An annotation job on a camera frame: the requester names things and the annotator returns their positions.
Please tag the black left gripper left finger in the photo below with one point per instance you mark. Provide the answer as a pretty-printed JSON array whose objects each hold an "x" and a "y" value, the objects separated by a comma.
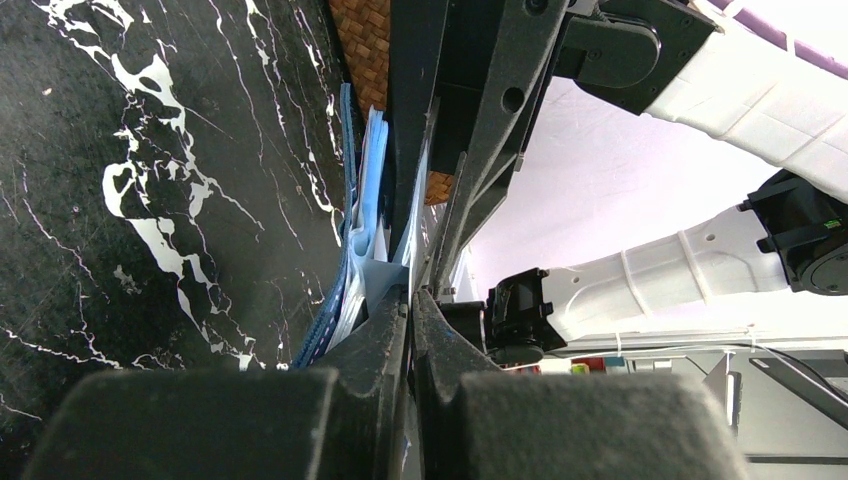
[{"x": 341, "y": 418}]

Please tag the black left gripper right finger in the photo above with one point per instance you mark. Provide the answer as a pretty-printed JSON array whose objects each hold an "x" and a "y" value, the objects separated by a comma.
[{"x": 480, "y": 422}]

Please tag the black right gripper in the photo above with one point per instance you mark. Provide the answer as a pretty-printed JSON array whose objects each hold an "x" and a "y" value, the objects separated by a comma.
[{"x": 491, "y": 59}]

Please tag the dark blue card holder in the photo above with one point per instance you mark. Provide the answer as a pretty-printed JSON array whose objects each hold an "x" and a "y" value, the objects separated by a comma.
[{"x": 373, "y": 256}]

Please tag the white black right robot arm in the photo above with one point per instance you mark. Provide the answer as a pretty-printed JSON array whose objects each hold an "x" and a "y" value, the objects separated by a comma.
[{"x": 637, "y": 217}]

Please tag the woven brown basket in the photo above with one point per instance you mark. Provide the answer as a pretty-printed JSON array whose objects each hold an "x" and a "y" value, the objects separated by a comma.
[{"x": 363, "y": 29}]

